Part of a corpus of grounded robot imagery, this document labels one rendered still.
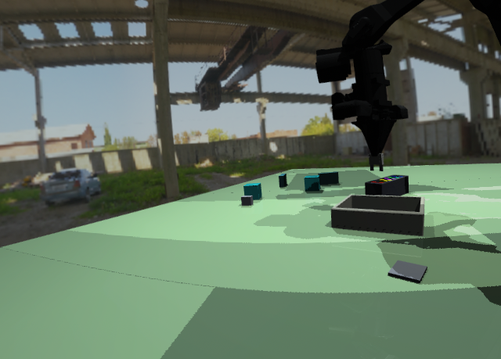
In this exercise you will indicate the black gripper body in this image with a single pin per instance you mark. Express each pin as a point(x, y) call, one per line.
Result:
point(372, 103)

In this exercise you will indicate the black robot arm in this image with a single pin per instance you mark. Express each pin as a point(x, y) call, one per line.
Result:
point(365, 28)

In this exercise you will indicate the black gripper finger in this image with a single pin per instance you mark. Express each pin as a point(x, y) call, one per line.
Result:
point(388, 125)
point(372, 130)

